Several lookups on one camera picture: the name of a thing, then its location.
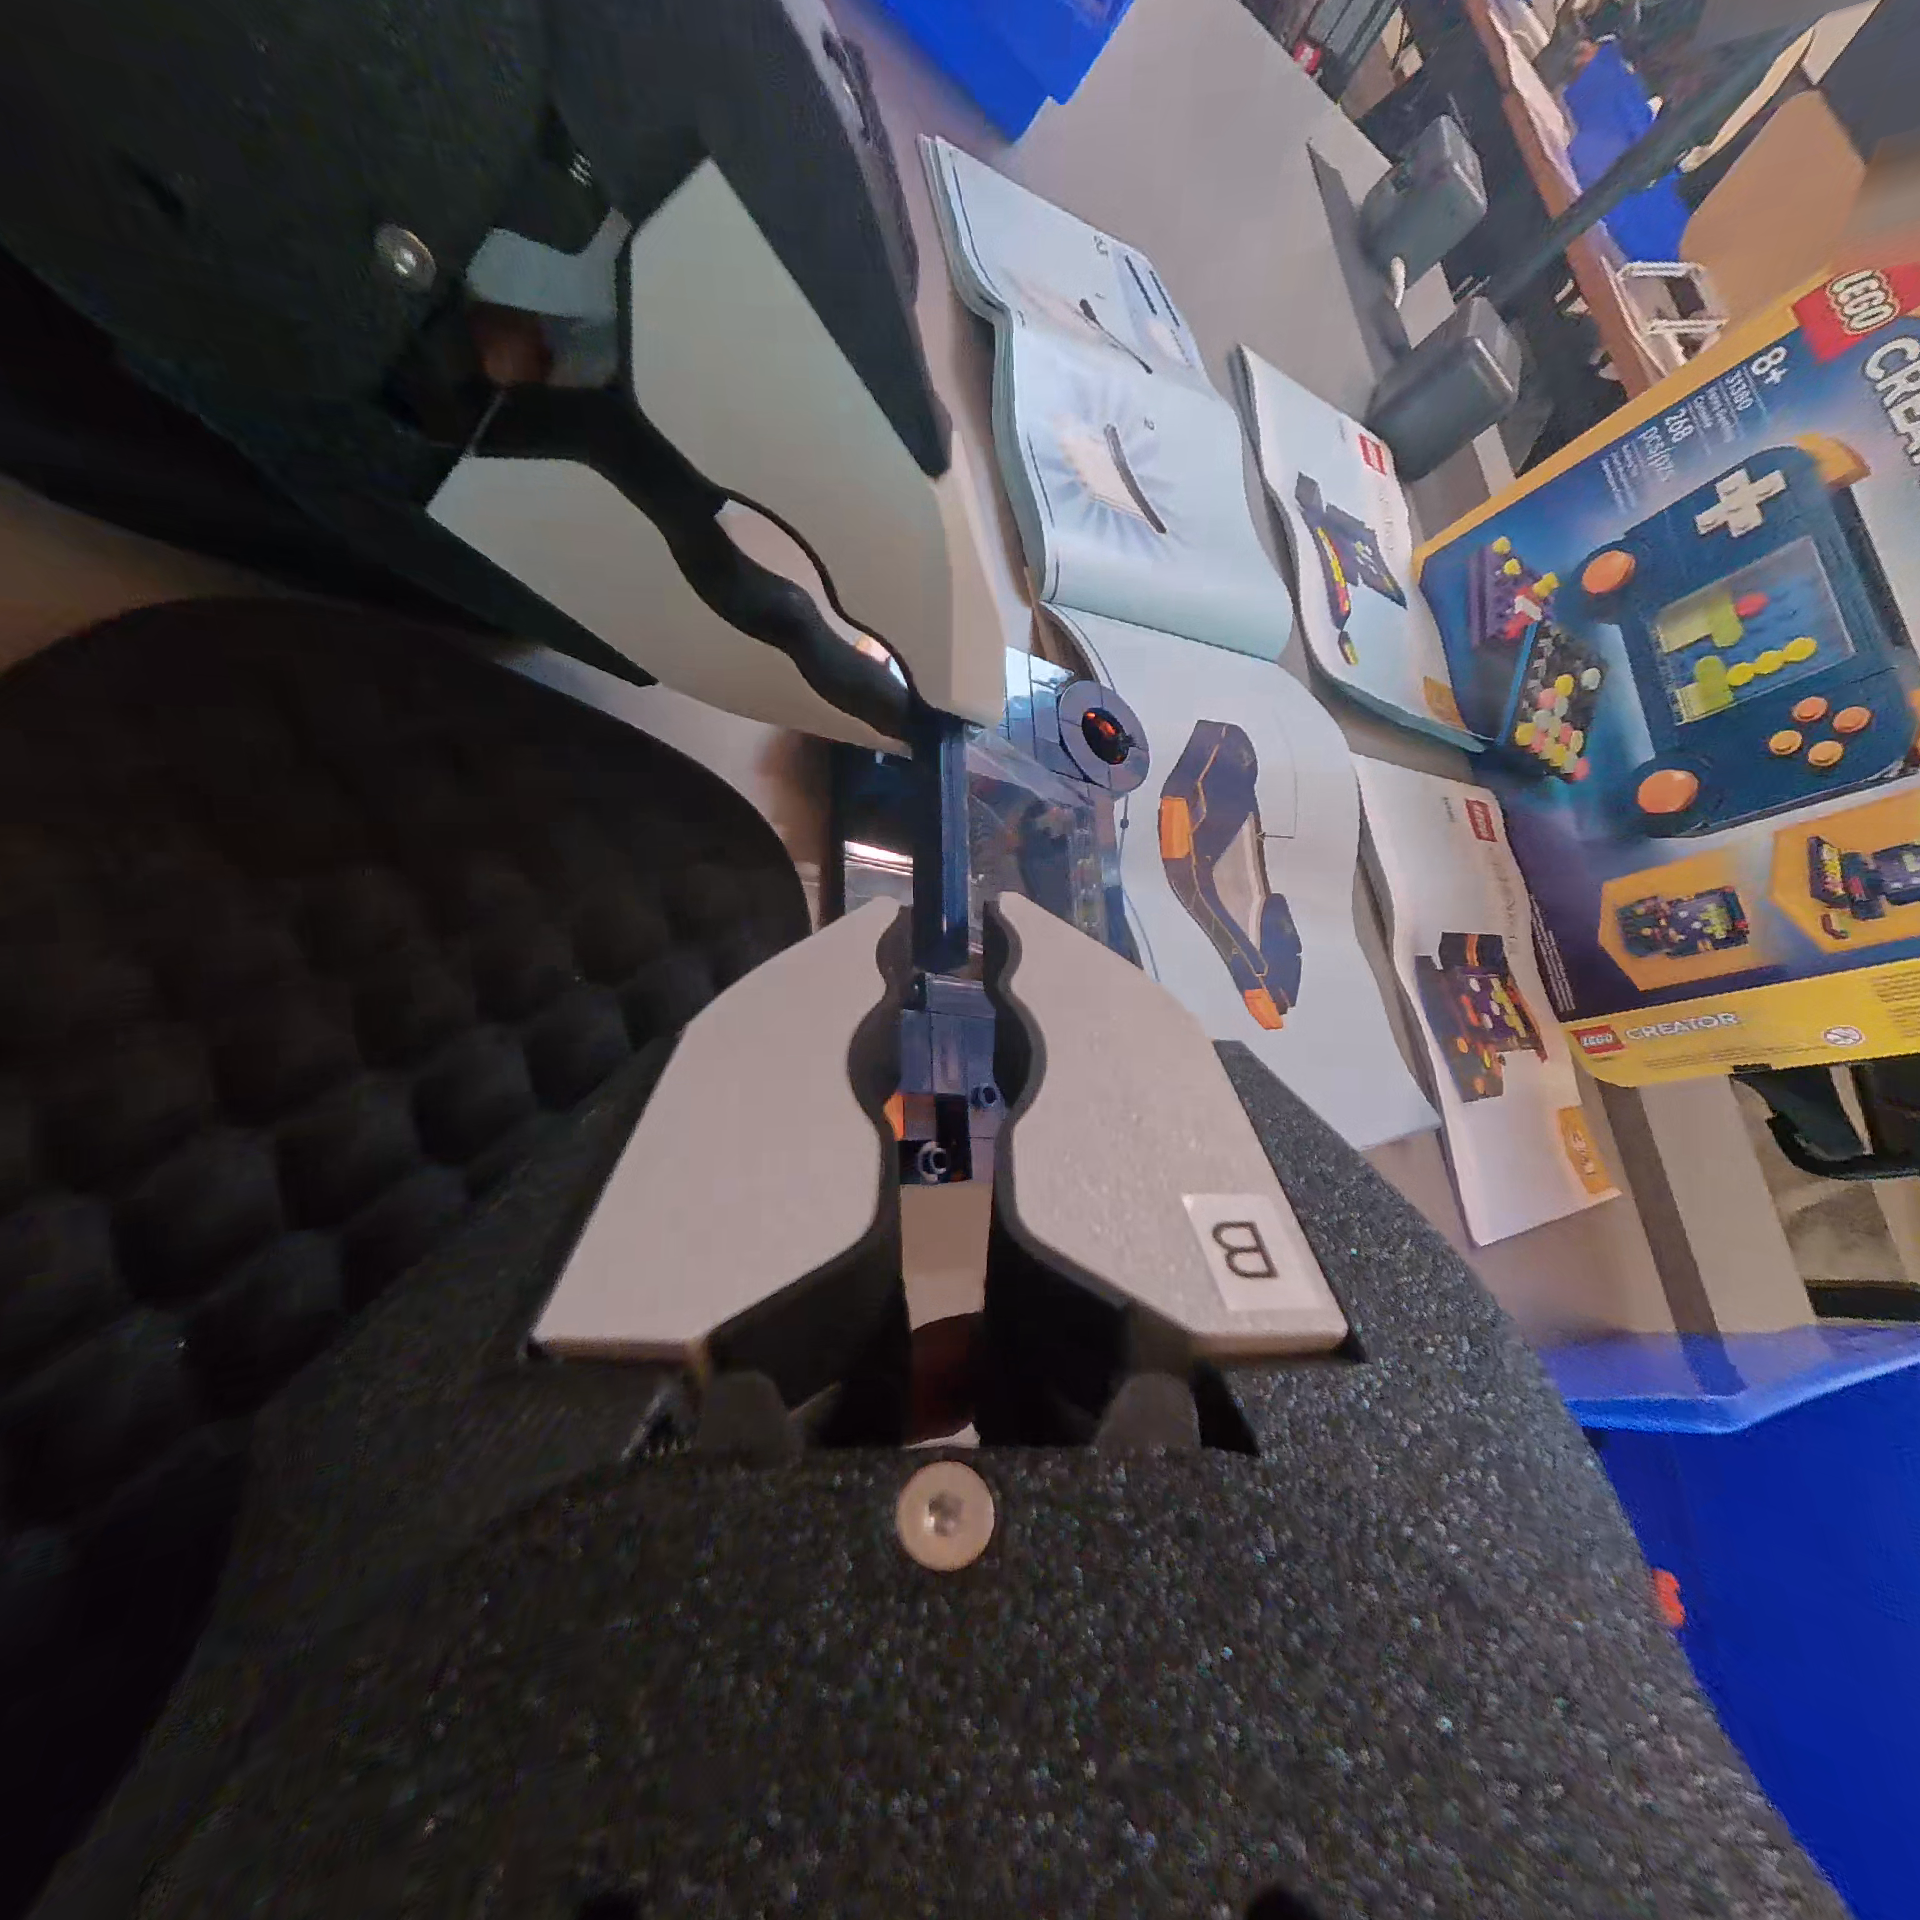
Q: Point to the dark blue brick plate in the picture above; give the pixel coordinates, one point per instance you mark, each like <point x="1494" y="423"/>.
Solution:
<point x="943" y="839"/>

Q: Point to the dark blue brick console model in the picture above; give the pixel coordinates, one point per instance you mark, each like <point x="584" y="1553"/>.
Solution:
<point x="1096" y="729"/>

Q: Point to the arcade cover instruction booklet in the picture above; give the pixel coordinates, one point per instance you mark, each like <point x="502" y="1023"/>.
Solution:
<point x="1485" y="975"/>

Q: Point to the orange round brick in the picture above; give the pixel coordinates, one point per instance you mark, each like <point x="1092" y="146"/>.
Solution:
<point x="1670" y="1598"/>

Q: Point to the blue plastic bin with divider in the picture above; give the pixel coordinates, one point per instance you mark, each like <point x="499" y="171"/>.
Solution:
<point x="1004" y="45"/>

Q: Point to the black power adapter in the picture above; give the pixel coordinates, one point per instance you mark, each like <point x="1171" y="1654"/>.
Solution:
<point x="1448" y="389"/>
<point x="1423" y="195"/>

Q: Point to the wooden table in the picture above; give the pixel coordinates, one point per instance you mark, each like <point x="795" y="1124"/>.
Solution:
<point x="1576" y="226"/>

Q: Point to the black pole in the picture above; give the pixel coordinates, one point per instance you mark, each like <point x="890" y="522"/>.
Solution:
<point x="1651" y="166"/>

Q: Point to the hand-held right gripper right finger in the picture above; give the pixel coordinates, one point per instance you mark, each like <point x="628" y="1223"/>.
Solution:
<point x="1141" y="1156"/>

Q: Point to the black bumpy cushion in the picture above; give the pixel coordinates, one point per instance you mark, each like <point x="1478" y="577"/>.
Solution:
<point x="376" y="975"/>

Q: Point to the large blue plastic bin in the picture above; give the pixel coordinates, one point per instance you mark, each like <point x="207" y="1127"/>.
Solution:
<point x="1786" y="1577"/>

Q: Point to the small blue plastic bin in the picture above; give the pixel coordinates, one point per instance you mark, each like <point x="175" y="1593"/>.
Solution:
<point x="1621" y="137"/>

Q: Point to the yellow blue brick set box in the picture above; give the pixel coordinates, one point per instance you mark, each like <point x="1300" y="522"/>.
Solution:
<point x="1724" y="676"/>

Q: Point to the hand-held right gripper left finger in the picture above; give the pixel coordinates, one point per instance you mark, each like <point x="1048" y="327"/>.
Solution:
<point x="734" y="1186"/>

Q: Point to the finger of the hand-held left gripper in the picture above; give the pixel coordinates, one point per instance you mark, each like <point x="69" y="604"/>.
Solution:
<point x="811" y="451"/>
<point x="600" y="571"/>

